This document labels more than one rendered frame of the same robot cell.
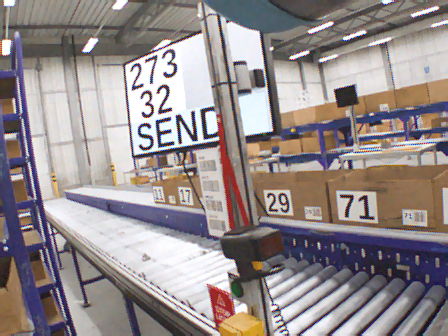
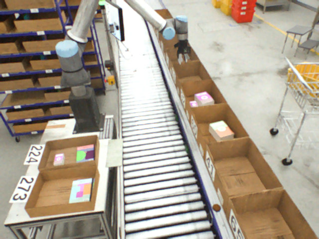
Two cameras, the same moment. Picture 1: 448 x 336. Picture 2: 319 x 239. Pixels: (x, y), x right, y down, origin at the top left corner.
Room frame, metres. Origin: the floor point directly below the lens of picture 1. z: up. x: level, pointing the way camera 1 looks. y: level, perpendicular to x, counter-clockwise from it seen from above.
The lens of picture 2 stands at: (-1.20, -1.64, 2.14)
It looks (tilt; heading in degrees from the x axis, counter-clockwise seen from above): 38 degrees down; 29
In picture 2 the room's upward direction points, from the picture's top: 3 degrees counter-clockwise
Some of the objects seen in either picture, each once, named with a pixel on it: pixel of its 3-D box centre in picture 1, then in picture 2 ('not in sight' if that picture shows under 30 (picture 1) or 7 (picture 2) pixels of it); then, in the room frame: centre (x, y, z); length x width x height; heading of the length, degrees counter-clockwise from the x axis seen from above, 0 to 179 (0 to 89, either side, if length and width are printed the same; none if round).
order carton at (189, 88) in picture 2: not in sight; (201, 100); (0.48, -1.06, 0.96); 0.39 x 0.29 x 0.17; 37
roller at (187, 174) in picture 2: not in sight; (159, 178); (-0.23, -1.02, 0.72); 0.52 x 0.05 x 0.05; 127
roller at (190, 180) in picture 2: not in sight; (160, 185); (-0.29, -1.06, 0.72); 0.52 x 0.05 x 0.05; 127
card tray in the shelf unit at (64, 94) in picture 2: not in sight; (65, 88); (0.58, 0.72, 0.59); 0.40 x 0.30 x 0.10; 124
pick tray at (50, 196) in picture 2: not in sight; (66, 189); (-0.62, -0.55, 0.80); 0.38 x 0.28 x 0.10; 122
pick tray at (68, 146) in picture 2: not in sight; (71, 155); (-0.37, -0.36, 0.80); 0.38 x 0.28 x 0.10; 126
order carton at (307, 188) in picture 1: (310, 194); (175, 47); (1.43, -0.36, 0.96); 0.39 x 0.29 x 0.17; 36
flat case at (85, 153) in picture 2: not in sight; (85, 154); (-0.31, -0.43, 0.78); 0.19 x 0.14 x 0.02; 41
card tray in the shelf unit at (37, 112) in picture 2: not in sight; (28, 107); (0.28, 1.11, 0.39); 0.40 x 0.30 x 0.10; 127
